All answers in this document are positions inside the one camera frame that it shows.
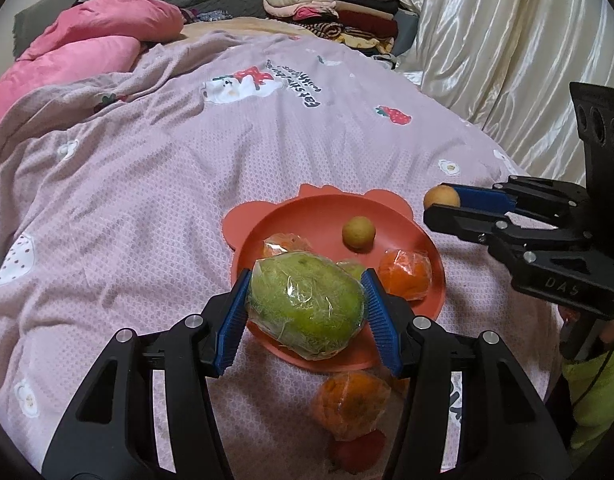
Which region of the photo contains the cream satin curtain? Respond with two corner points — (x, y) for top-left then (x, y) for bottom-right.
(399, 0), (614, 184)

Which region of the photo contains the pink blanket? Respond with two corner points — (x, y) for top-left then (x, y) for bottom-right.
(0, 0), (184, 121)

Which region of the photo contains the green fruit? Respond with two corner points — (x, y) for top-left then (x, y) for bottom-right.
(336, 260), (365, 282)
(247, 252), (365, 361)

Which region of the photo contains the red tomato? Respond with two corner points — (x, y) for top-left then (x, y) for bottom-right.
(328, 429), (387, 474)

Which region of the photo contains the stack of folded clothes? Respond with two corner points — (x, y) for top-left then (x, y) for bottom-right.
(262, 0), (420, 61)

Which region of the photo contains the orange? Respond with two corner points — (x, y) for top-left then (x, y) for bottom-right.
(376, 249), (433, 301)
(388, 375), (410, 399)
(261, 233), (312, 258)
(311, 370), (392, 441)

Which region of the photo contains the lilac strawberry print quilt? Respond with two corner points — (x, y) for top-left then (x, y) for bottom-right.
(0, 30), (563, 480)

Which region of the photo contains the beige bed sheet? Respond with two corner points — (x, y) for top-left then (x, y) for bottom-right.
(178, 16), (314, 41)

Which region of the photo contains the green sleeve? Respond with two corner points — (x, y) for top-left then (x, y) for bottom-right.
(563, 353), (614, 460)

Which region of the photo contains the orange bear-ear plate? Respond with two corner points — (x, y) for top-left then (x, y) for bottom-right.
(222, 184), (446, 373)

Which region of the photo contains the person's right hand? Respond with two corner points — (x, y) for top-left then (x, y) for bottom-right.
(557, 306), (614, 361)

